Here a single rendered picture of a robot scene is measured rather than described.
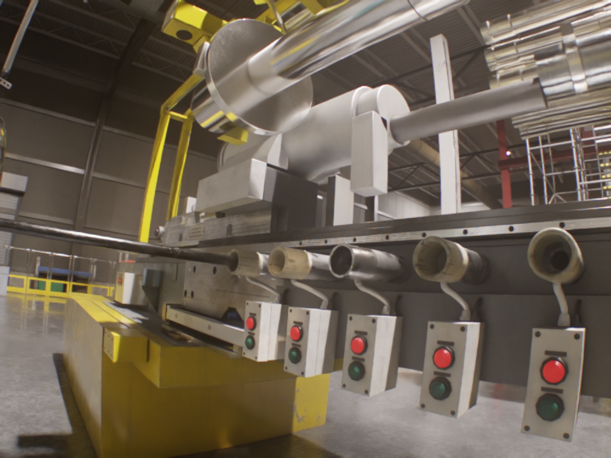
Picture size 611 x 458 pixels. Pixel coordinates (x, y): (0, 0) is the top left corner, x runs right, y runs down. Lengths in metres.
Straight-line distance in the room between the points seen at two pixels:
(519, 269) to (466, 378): 0.21
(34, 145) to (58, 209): 2.52
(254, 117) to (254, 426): 1.43
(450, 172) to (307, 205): 7.19
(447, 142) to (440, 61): 2.33
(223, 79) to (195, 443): 1.47
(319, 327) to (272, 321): 0.17
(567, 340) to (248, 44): 1.05
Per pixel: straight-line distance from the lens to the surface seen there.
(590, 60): 0.94
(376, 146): 1.00
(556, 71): 0.94
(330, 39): 0.87
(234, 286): 1.23
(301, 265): 0.74
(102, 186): 14.15
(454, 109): 0.99
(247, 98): 1.04
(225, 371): 1.30
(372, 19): 0.81
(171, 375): 1.21
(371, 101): 1.09
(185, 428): 1.68
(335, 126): 1.13
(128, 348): 1.26
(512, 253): 0.67
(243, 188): 1.19
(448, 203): 8.19
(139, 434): 1.61
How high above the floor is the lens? 0.80
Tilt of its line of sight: 8 degrees up
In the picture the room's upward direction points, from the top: 5 degrees clockwise
